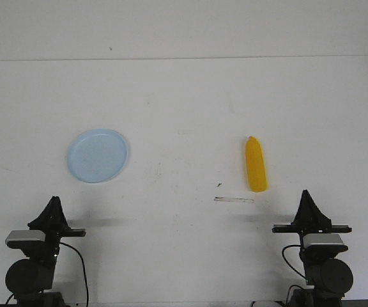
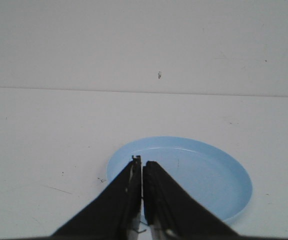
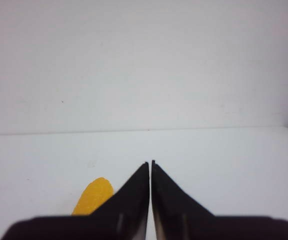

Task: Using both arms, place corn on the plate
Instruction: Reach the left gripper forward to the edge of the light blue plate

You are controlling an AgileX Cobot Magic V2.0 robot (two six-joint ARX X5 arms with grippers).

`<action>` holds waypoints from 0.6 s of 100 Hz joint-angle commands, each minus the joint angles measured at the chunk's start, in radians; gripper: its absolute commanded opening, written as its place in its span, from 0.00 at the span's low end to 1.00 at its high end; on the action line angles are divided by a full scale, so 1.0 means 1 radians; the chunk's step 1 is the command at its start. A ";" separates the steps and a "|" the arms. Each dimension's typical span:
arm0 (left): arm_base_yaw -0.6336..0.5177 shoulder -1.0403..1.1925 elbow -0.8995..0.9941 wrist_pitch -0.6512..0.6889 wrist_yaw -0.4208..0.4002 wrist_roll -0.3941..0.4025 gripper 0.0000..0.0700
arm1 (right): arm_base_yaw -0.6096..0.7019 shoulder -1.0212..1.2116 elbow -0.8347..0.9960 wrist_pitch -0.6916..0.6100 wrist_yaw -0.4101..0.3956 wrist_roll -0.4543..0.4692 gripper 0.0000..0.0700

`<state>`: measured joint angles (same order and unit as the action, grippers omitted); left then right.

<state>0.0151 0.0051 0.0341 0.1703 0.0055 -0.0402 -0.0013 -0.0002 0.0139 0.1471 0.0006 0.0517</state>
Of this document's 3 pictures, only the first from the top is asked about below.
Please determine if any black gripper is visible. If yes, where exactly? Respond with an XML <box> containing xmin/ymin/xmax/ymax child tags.
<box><xmin>272</xmin><ymin>190</ymin><xmax>352</xmax><ymax>237</ymax></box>
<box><xmin>28</xmin><ymin>196</ymin><xmax>86</xmax><ymax>256</ymax></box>

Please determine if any yellow corn cob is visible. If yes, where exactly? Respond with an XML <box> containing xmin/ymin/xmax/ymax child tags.
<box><xmin>245</xmin><ymin>136</ymin><xmax>268</xmax><ymax>193</ymax></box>

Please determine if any light blue round plate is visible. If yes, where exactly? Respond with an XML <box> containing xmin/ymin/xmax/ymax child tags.
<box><xmin>66</xmin><ymin>129</ymin><xmax>129</xmax><ymax>184</ymax></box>

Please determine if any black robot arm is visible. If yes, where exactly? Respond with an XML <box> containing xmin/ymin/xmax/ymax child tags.
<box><xmin>272</xmin><ymin>190</ymin><xmax>354</xmax><ymax>306</ymax></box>
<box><xmin>5</xmin><ymin>196</ymin><xmax>86</xmax><ymax>306</ymax></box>

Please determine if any clear tape strip horizontal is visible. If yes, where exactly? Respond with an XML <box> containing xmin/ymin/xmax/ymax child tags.
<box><xmin>213</xmin><ymin>196</ymin><xmax>254</xmax><ymax>203</ymax></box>

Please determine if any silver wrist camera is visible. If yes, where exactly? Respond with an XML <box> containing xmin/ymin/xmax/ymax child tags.
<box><xmin>5</xmin><ymin>230</ymin><xmax>46</xmax><ymax>249</ymax></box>
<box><xmin>303</xmin><ymin>233</ymin><xmax>346</xmax><ymax>249</ymax></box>

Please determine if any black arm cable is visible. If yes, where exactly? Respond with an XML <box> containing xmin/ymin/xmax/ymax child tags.
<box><xmin>282</xmin><ymin>244</ymin><xmax>309</xmax><ymax>288</ymax></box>
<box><xmin>4</xmin><ymin>242</ymin><xmax>89</xmax><ymax>305</ymax></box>

